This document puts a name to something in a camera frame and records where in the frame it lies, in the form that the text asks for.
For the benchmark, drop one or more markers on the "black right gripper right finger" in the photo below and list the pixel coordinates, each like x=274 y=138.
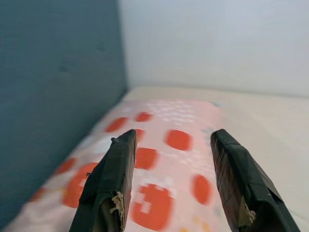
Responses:
x=241 y=188

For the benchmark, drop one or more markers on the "pink pillow with orange spots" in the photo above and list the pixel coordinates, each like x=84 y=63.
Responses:
x=169 y=157

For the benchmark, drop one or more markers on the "blue headboard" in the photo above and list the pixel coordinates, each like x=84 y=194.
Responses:
x=53 y=72

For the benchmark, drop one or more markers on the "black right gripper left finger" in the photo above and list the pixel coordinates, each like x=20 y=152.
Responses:
x=108 y=181

